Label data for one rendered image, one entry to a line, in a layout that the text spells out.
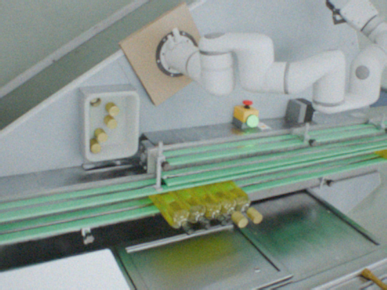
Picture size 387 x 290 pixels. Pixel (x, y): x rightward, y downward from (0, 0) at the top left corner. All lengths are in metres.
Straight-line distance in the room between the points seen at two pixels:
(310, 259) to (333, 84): 0.65
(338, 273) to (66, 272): 0.84
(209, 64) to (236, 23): 0.43
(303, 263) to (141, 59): 0.86
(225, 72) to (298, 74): 0.19
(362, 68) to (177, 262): 0.78
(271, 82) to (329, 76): 0.15
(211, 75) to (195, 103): 0.40
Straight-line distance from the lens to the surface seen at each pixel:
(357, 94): 1.18
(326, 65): 1.06
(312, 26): 1.73
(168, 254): 1.33
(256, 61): 1.05
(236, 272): 1.30
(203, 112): 1.53
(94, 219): 1.31
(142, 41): 1.32
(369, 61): 1.16
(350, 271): 1.43
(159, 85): 1.38
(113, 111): 1.31
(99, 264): 1.28
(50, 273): 1.27
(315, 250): 1.52
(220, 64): 1.09
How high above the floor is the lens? 1.98
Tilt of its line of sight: 51 degrees down
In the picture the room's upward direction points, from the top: 132 degrees clockwise
